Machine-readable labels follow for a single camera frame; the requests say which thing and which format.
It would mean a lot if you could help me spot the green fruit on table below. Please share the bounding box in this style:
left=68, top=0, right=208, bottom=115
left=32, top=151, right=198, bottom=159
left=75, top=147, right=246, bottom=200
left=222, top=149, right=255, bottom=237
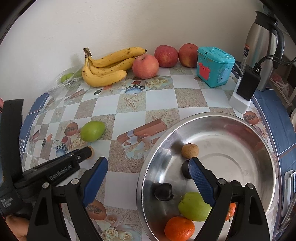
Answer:
left=80, top=121, right=105, bottom=142

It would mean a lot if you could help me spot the far red apple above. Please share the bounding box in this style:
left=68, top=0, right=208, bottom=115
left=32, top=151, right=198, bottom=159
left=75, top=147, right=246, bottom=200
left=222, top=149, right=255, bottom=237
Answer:
left=179, top=43, right=198, bottom=68

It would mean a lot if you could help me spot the steel thermos kettle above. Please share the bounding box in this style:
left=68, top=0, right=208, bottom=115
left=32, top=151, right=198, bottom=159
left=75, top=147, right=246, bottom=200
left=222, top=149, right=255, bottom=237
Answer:
left=240, top=10, right=286, bottom=91

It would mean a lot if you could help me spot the black power adapter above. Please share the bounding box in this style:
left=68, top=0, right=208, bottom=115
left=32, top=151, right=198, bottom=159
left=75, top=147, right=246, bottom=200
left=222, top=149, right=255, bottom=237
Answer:
left=236, top=63, right=261, bottom=101

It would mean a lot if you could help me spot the brown longan fruit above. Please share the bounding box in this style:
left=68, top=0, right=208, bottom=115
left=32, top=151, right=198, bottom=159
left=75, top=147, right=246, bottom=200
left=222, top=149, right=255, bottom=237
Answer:
left=88, top=146, right=94, bottom=159

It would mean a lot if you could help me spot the large steel basin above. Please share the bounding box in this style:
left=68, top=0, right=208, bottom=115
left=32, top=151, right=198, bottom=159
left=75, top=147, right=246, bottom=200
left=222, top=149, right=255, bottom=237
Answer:
left=137, top=113, right=275, bottom=240

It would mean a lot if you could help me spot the tan longan fruit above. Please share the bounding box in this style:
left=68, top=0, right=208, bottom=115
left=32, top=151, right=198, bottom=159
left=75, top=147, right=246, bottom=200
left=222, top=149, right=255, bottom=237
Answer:
left=181, top=143, right=199, bottom=160

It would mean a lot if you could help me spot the middle red apple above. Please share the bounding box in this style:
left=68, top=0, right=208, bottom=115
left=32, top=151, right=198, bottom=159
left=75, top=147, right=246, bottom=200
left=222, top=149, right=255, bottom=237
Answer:
left=154, top=45, right=179, bottom=68

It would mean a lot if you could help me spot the dark plum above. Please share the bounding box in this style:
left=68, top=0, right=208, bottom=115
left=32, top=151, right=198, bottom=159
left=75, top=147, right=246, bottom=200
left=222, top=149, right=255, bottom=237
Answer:
left=181, top=160, right=192, bottom=180
left=154, top=183, right=174, bottom=201

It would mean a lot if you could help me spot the teal toy house box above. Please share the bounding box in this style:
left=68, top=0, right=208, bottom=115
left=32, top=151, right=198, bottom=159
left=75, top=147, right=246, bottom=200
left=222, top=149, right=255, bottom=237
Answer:
left=197, top=47, right=235, bottom=88

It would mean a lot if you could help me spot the black power cable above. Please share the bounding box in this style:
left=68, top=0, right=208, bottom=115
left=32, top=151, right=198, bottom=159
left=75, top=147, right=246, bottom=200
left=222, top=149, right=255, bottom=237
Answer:
left=255, top=54, right=296, bottom=70

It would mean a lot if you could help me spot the person's left hand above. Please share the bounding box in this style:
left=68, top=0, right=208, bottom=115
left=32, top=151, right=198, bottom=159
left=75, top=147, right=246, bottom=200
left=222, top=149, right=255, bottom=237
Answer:
left=6, top=215, right=30, bottom=241

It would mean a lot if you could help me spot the blue plaid tablecloth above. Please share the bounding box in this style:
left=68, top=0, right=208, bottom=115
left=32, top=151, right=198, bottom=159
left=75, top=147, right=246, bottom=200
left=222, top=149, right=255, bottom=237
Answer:
left=250, top=89, right=296, bottom=163

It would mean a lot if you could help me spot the green fruit in basin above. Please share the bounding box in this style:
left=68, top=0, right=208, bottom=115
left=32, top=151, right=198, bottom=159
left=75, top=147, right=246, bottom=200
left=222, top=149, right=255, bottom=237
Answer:
left=178, top=192, right=211, bottom=221

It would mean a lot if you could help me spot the orange tangerine with stem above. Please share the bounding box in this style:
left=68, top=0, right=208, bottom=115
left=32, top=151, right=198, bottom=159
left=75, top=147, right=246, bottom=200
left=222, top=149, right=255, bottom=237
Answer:
left=164, top=216, right=195, bottom=241

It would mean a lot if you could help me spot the front red apple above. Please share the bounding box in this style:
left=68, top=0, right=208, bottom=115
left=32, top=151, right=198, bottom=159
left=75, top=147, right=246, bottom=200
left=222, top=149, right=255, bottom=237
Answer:
left=132, top=54, right=159, bottom=79

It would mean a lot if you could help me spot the orange tangerine in basin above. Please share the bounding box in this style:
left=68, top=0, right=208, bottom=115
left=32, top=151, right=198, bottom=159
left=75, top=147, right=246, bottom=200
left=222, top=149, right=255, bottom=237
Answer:
left=225, top=203, right=236, bottom=221

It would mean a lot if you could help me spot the red apple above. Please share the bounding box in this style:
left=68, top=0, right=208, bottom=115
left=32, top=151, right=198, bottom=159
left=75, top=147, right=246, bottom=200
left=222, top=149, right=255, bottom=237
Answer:
left=179, top=43, right=198, bottom=68
left=132, top=54, right=159, bottom=79
left=154, top=45, right=179, bottom=68

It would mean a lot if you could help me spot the clear bag of green fruits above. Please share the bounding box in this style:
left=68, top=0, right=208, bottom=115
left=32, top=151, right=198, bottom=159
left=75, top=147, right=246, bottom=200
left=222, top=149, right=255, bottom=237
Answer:
left=55, top=66, right=82, bottom=87

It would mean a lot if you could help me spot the patterned vinyl table cover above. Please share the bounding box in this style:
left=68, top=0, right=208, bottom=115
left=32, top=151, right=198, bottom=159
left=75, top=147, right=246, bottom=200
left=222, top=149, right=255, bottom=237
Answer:
left=19, top=67, right=280, bottom=241

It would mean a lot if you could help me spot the yellow banana bunch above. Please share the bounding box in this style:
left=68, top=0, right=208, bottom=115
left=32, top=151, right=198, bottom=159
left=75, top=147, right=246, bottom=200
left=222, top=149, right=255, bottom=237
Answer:
left=81, top=47, right=147, bottom=87

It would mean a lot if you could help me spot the white phone stand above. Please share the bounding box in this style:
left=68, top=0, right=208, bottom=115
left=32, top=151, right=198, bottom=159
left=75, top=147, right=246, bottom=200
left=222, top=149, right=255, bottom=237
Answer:
left=281, top=170, right=295, bottom=230

